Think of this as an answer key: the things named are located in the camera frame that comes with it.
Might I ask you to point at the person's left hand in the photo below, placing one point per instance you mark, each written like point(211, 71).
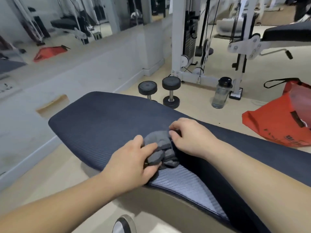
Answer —
point(128, 167)

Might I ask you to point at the person's right hand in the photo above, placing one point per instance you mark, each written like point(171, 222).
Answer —
point(194, 140)

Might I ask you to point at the grey microfibre cloth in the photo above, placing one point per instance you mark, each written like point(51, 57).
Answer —
point(160, 143)

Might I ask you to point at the dark blue padded bench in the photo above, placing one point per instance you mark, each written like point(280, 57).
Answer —
point(102, 123)

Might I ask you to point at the person's left forearm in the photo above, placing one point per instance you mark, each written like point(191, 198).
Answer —
point(60, 206)

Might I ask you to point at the person's right forearm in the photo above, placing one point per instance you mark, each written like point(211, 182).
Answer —
point(262, 181)

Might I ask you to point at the clear water bottle black lid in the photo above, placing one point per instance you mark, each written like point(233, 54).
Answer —
point(220, 98)

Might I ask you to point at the black white sneaker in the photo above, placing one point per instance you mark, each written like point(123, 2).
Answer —
point(124, 225)

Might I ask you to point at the black round dumbbell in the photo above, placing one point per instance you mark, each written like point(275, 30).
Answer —
point(171, 82)
point(147, 87)

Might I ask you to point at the red shopping bag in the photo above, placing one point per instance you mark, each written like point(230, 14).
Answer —
point(272, 121)

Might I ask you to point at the black round machine base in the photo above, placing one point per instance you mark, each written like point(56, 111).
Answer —
point(210, 51)

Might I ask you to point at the clear plastic bag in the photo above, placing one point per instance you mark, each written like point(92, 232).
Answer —
point(302, 101)

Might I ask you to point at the white box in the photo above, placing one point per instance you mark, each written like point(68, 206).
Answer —
point(224, 25)

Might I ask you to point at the black machine seat pad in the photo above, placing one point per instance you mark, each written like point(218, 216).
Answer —
point(286, 32)

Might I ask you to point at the grey wall socket panel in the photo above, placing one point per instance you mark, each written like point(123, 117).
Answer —
point(7, 87)

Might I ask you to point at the wall mirror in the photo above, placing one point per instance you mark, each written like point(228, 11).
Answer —
point(85, 21)

